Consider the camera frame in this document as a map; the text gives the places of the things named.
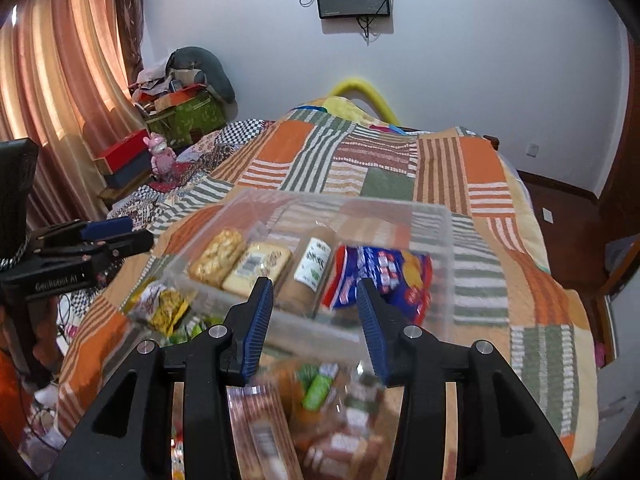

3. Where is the brown striped biscuit packet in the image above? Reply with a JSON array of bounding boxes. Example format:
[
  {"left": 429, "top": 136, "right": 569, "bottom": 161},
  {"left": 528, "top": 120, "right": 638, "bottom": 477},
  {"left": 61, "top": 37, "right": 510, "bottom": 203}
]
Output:
[{"left": 227, "top": 384, "right": 304, "bottom": 480}]

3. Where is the clear plastic container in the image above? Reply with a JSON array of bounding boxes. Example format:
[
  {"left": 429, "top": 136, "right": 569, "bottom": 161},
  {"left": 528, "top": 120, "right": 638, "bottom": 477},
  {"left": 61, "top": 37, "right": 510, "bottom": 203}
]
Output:
[{"left": 164, "top": 187, "right": 456, "bottom": 361}]

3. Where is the yellow green snack packet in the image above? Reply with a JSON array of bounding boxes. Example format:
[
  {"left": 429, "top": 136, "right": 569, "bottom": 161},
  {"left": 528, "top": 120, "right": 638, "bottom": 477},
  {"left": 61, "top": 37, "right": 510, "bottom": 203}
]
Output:
[{"left": 125, "top": 280, "right": 194, "bottom": 337}]

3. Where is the brown packet with green label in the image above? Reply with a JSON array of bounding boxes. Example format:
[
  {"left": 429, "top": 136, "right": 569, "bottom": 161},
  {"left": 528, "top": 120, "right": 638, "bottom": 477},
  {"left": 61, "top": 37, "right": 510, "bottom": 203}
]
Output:
[{"left": 280, "top": 360, "right": 352, "bottom": 413}]

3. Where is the yellow bed headboard tube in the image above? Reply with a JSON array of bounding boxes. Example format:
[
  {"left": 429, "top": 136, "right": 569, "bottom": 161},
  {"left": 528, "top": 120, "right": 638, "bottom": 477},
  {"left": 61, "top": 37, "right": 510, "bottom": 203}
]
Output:
[{"left": 327, "top": 77, "right": 402, "bottom": 127}]

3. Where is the red box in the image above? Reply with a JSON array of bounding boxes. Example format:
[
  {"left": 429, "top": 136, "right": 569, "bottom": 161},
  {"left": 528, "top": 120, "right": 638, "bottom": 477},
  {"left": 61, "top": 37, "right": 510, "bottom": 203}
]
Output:
[{"left": 92, "top": 129, "right": 152, "bottom": 175}]

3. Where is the orange green patchwork blanket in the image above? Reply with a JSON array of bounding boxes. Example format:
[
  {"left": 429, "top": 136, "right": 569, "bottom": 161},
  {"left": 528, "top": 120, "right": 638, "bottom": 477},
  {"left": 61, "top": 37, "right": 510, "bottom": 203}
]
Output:
[{"left": 55, "top": 109, "right": 601, "bottom": 480}]

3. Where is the pale yellow biscuit packet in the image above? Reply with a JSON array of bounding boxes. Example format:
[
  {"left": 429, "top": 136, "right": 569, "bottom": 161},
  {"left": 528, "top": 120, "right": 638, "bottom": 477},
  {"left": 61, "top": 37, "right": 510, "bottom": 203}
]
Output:
[{"left": 221, "top": 241, "right": 292, "bottom": 297}]

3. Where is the dark blue box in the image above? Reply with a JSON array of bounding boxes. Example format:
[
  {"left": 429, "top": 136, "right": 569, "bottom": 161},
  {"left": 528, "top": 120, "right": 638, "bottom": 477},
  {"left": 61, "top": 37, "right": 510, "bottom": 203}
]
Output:
[{"left": 102, "top": 159, "right": 157, "bottom": 190}]

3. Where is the yellow towel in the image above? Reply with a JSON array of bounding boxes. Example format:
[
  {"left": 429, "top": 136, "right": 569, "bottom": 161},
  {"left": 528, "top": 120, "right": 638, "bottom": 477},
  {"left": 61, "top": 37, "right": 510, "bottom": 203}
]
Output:
[{"left": 321, "top": 95, "right": 402, "bottom": 132}]

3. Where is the pile of clothes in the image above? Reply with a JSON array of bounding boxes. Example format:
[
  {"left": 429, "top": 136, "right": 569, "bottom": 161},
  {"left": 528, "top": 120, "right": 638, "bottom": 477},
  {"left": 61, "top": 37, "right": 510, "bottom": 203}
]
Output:
[{"left": 127, "top": 62, "right": 208, "bottom": 103}]

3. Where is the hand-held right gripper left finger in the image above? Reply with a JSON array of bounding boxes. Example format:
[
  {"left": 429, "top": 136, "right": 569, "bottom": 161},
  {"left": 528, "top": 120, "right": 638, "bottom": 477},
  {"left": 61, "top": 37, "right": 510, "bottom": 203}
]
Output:
[{"left": 47, "top": 276, "right": 275, "bottom": 480}]

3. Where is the blue and red snack packet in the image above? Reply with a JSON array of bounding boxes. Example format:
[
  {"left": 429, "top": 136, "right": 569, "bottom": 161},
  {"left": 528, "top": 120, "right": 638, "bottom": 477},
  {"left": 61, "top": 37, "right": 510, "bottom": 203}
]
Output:
[{"left": 322, "top": 244, "right": 434, "bottom": 327}]

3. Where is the orange striped curtain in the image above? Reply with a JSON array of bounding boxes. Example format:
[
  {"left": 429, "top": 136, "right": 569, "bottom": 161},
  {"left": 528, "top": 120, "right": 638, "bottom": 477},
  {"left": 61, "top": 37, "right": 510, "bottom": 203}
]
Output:
[{"left": 0, "top": 0, "right": 151, "bottom": 233}]

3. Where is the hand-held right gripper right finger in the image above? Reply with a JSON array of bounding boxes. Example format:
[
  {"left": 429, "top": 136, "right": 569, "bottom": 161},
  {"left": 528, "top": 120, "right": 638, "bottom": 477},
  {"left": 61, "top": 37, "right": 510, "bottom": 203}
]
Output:
[{"left": 355, "top": 277, "right": 581, "bottom": 480}]

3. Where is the wooden furniture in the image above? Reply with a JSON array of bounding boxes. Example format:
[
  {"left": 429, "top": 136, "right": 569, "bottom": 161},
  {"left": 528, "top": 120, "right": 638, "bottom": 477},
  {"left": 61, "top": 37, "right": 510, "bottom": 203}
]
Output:
[{"left": 592, "top": 25, "right": 640, "bottom": 361}]

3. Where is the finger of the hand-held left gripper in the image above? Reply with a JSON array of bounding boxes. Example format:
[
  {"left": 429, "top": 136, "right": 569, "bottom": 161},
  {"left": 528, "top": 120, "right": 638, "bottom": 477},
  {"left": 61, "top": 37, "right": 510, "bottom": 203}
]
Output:
[
  {"left": 30, "top": 216, "right": 135, "bottom": 246},
  {"left": 39, "top": 230, "right": 155, "bottom": 273}
]

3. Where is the checkered patterned blanket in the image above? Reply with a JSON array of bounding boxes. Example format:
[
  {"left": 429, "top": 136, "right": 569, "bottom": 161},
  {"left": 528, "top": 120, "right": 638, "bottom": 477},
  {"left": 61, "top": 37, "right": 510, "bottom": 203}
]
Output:
[{"left": 114, "top": 117, "right": 277, "bottom": 222}]

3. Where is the yellow cracker packet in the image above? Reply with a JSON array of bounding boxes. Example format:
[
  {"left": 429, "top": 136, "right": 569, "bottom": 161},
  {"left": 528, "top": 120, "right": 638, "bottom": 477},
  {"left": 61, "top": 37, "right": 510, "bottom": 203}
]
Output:
[{"left": 187, "top": 228, "right": 247, "bottom": 289}]

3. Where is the small green snack packet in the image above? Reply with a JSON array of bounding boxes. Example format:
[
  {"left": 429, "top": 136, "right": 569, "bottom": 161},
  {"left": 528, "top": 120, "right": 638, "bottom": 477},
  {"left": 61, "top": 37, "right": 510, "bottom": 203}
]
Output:
[{"left": 170, "top": 314, "right": 213, "bottom": 347}]

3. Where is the grey pillow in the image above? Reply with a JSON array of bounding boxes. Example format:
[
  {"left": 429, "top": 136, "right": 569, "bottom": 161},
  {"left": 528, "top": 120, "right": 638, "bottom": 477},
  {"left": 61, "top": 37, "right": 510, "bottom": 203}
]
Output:
[{"left": 166, "top": 46, "right": 236, "bottom": 104}]

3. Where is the green cardboard box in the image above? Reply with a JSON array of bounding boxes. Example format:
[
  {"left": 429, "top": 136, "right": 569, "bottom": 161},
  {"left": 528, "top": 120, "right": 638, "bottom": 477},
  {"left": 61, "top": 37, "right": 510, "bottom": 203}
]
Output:
[{"left": 144, "top": 89, "right": 229, "bottom": 145}]

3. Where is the brown biscuit roll white label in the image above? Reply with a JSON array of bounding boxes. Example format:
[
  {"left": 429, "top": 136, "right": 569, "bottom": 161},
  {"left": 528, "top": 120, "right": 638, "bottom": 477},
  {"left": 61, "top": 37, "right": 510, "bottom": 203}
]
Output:
[{"left": 276, "top": 226, "right": 337, "bottom": 317}]

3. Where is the pink toy figure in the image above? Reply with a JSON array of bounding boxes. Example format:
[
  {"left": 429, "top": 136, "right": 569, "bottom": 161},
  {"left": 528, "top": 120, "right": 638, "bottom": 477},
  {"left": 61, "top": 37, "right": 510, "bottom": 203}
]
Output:
[{"left": 145, "top": 132, "right": 177, "bottom": 178}]

